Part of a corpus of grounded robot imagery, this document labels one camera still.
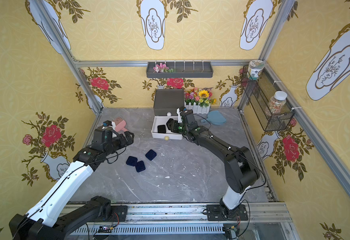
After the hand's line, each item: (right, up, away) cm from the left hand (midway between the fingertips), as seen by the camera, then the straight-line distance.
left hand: (121, 136), depth 79 cm
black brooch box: (+19, +3, +19) cm, 27 cm away
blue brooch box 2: (+1, -16, +13) cm, 21 cm away
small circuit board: (-6, -45, -6) cm, 46 cm away
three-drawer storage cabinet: (+22, +22, +31) cm, 44 cm away
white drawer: (+19, +9, +24) cm, 32 cm away
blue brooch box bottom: (+7, -19, +11) cm, 23 cm away
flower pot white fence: (+45, +23, +27) cm, 57 cm away
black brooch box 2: (+25, +9, +9) cm, 28 cm away
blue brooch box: (+13, -13, +16) cm, 24 cm away
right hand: (+28, +8, +9) cm, 30 cm away
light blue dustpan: (+58, +11, +36) cm, 69 cm away
